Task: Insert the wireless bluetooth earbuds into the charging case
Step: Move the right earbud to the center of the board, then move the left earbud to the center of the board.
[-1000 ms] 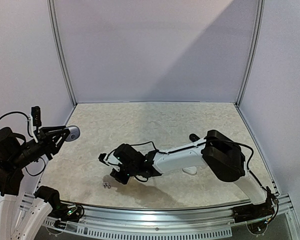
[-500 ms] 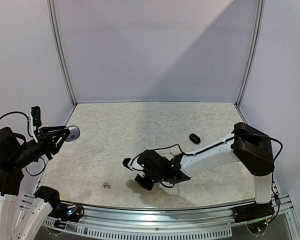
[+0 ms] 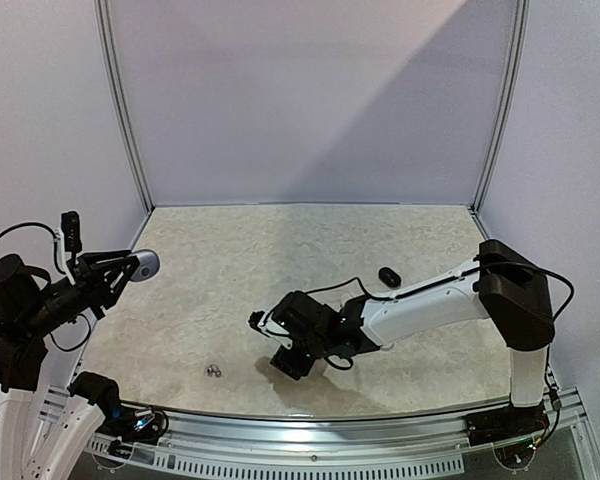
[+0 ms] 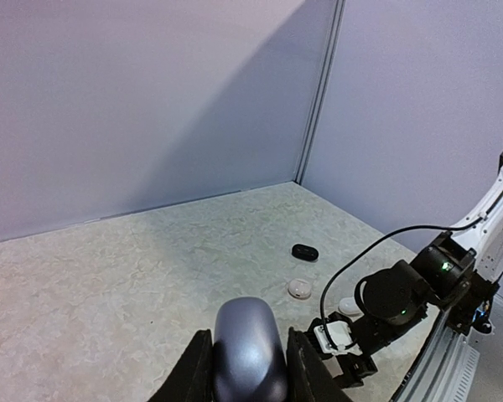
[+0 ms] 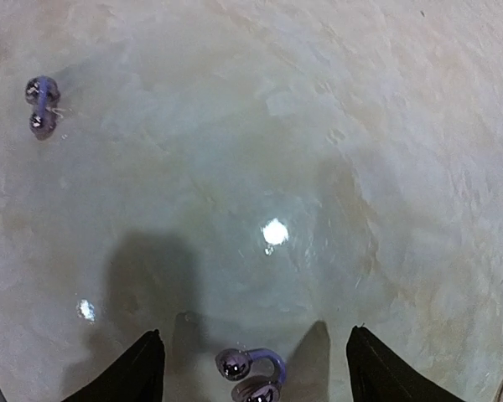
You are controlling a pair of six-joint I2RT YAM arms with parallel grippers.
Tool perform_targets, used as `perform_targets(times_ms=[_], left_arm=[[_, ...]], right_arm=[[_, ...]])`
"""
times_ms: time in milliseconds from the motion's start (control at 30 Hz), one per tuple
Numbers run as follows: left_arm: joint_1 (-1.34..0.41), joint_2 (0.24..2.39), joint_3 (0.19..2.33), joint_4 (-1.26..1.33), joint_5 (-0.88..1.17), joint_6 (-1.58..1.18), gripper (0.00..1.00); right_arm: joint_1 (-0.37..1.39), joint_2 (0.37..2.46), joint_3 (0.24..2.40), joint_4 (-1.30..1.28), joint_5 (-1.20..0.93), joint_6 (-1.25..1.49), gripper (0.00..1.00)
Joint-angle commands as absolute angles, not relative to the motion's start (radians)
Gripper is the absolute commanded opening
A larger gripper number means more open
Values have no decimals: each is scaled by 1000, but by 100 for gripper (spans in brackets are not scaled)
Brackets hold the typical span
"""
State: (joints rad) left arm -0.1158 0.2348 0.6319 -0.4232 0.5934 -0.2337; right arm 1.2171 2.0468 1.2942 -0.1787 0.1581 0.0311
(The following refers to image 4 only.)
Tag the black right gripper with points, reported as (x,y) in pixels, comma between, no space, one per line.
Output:
(362,341)

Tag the aluminium front rail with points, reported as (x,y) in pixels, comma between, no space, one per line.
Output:
(443,371)

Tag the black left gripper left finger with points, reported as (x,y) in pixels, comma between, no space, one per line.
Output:
(190,380)

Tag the black oval charging case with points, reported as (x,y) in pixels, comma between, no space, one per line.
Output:
(304,252)

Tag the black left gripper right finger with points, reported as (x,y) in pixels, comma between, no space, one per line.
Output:
(308,379)

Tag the aluminium corner frame post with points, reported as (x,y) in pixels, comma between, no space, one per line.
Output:
(320,91)

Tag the white oval charging case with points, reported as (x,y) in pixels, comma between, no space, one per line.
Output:
(348,306)

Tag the round white pink case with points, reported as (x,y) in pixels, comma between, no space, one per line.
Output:
(299,289)

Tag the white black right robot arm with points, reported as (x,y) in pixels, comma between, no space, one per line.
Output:
(459,272)

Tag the lavender oval charging case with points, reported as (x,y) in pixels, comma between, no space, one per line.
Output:
(248,357)

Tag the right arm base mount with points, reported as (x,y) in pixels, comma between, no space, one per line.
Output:
(473,310)

